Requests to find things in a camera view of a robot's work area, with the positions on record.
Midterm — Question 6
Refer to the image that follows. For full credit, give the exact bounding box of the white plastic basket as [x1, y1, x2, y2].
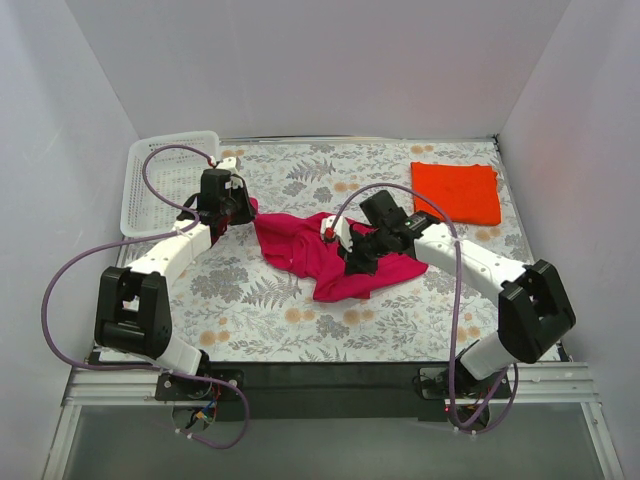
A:
[120, 130, 220, 238]

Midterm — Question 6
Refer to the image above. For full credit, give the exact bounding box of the magenta t shirt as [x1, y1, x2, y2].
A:
[254, 212, 428, 303]

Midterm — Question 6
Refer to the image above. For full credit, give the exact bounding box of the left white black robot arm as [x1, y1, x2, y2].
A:
[94, 166, 256, 400]

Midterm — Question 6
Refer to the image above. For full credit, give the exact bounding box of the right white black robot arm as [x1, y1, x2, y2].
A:
[321, 184, 576, 398]

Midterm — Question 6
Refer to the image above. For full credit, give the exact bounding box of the folded orange t shirt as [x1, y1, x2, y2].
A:
[411, 162, 502, 226]

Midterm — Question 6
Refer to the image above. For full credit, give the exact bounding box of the floral table mat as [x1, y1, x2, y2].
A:
[171, 140, 502, 362]

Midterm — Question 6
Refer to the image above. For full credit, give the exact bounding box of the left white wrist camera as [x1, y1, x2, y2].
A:
[209, 156, 240, 175]

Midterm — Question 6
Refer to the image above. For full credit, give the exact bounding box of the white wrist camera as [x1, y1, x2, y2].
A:
[320, 215, 353, 252]
[209, 156, 240, 175]

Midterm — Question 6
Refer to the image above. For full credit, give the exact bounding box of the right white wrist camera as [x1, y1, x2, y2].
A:
[320, 215, 353, 252]

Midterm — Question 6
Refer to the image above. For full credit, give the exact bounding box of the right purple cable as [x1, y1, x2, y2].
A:
[329, 182, 519, 435]

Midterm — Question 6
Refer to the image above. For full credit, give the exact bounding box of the purple cable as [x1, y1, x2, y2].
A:
[329, 182, 519, 435]
[40, 144, 250, 448]

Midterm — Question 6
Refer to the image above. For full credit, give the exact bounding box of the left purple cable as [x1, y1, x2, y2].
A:
[40, 144, 250, 448]

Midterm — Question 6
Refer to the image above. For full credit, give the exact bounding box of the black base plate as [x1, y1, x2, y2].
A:
[154, 363, 511, 421]

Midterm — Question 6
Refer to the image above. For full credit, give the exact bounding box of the aluminium frame rail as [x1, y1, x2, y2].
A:
[39, 363, 166, 480]

